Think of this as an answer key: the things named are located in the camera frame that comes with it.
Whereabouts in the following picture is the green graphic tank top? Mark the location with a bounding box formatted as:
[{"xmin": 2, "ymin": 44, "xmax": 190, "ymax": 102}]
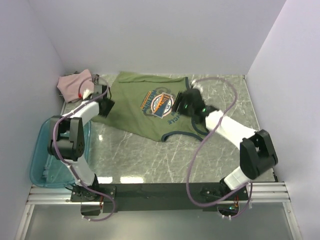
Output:
[{"xmin": 92, "ymin": 71, "xmax": 208, "ymax": 142}]

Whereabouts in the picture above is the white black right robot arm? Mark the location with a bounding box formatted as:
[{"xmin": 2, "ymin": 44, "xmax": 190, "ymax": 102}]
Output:
[{"xmin": 172, "ymin": 88, "xmax": 278, "ymax": 200}]

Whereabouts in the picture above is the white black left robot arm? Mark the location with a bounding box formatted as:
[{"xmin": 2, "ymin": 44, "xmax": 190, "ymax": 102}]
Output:
[{"xmin": 47, "ymin": 85, "xmax": 115, "ymax": 201}]

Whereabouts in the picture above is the folded striped tank top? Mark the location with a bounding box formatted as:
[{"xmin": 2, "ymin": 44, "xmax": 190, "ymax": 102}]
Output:
[{"xmin": 64, "ymin": 71, "xmax": 100, "ymax": 85}]

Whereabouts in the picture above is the folded pink tank top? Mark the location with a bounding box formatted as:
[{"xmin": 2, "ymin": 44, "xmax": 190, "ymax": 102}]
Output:
[{"xmin": 57, "ymin": 69, "xmax": 94, "ymax": 103}]

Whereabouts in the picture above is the teal plastic bin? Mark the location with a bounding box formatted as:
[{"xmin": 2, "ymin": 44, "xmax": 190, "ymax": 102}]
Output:
[{"xmin": 29, "ymin": 118, "xmax": 91, "ymax": 188}]

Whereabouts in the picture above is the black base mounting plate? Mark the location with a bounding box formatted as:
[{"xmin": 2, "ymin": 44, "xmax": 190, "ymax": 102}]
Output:
[{"xmin": 70, "ymin": 182, "xmax": 249, "ymax": 213}]

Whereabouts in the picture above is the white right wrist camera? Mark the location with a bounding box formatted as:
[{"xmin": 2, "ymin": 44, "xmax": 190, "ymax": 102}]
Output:
[{"xmin": 190, "ymin": 80, "xmax": 204, "ymax": 94}]

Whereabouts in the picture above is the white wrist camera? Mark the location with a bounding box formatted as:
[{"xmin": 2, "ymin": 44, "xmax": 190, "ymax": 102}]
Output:
[
  {"xmin": 78, "ymin": 88, "xmax": 94, "ymax": 100},
  {"xmin": 190, "ymin": 80, "xmax": 204, "ymax": 94}
]

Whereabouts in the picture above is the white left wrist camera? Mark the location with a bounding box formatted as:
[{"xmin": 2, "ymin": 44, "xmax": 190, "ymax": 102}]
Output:
[{"xmin": 78, "ymin": 88, "xmax": 94, "ymax": 100}]

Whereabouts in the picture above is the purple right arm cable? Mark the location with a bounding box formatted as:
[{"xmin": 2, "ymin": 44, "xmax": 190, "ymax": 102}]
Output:
[{"xmin": 186, "ymin": 76, "xmax": 253, "ymax": 222}]

